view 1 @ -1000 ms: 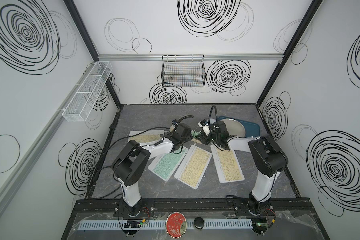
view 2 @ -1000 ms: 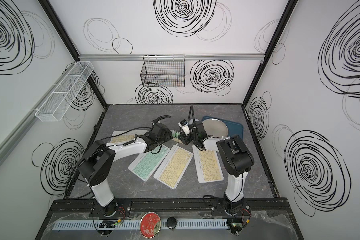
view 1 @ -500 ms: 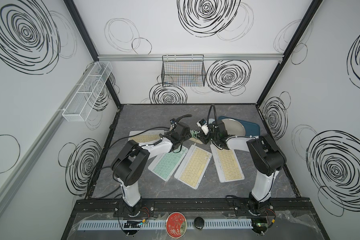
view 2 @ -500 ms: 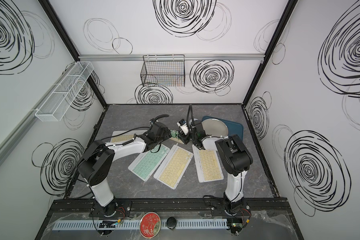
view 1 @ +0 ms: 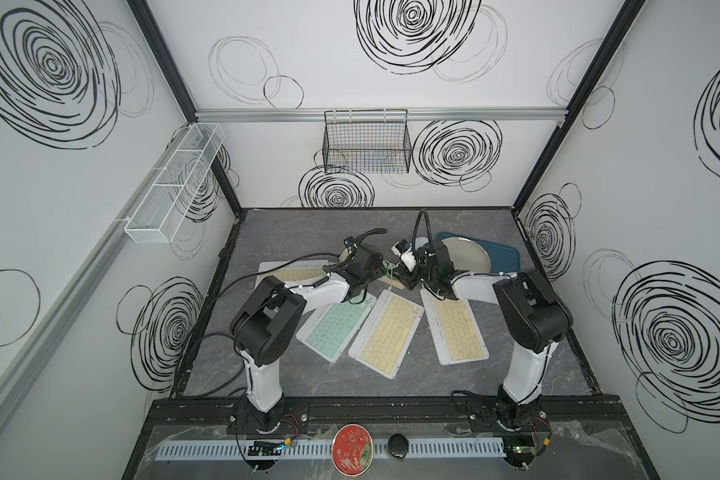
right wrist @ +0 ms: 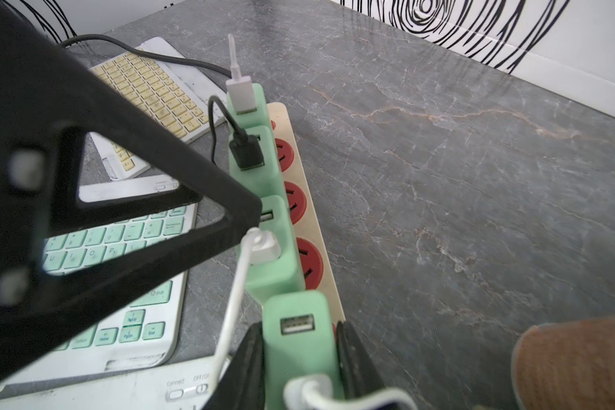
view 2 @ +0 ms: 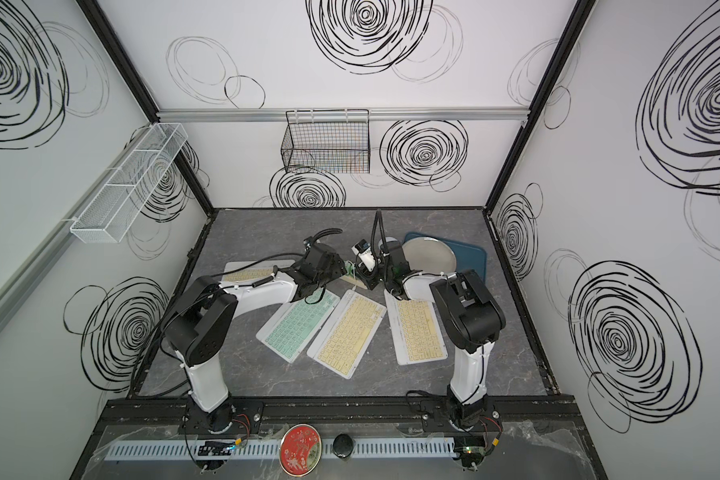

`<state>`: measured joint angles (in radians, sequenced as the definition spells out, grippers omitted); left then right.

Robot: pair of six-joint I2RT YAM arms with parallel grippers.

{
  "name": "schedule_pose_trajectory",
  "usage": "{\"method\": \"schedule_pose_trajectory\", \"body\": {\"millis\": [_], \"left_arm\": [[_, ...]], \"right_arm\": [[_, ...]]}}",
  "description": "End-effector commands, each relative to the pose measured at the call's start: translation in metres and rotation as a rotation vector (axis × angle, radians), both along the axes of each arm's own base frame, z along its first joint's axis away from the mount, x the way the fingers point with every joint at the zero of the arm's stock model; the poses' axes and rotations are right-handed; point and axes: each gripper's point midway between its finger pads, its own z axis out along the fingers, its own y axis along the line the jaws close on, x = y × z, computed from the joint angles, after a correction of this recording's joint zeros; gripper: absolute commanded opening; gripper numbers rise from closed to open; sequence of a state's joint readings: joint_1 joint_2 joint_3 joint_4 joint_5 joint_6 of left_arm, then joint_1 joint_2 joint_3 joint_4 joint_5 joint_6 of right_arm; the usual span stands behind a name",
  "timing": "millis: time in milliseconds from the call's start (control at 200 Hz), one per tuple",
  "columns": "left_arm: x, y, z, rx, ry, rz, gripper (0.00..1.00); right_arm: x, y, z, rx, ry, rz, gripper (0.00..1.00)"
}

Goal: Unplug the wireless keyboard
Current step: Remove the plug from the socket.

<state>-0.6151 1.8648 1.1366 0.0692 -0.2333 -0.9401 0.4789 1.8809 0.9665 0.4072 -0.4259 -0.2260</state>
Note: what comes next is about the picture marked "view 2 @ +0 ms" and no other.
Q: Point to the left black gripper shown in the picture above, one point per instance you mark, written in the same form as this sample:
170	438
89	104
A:
338	267

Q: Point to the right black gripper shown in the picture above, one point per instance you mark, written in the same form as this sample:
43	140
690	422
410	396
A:
366	278

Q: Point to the mint green wireless keyboard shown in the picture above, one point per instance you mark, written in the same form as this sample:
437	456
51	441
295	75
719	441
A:
294	325

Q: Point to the yellow wireless keyboard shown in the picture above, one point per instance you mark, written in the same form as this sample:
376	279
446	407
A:
345	336
417	337

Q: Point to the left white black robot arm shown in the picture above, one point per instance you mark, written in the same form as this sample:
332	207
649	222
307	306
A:
199	324

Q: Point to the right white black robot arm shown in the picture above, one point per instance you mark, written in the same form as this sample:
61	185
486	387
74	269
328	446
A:
469	313

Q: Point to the far left yellow keyboard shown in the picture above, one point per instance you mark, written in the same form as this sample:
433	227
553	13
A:
253	273

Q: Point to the grey round plate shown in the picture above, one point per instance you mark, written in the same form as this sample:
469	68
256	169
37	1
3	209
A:
429	255

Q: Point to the teal tray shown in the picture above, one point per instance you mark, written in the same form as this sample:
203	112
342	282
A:
469	257

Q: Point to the black round knob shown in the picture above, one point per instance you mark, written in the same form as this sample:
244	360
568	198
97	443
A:
343	446

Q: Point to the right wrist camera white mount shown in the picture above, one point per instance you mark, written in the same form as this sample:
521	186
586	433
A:
364	253

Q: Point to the black wire basket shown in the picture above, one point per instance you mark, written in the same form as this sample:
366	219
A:
331	140

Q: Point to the white slotted cable duct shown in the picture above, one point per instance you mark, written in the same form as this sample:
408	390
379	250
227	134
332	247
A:
364	448

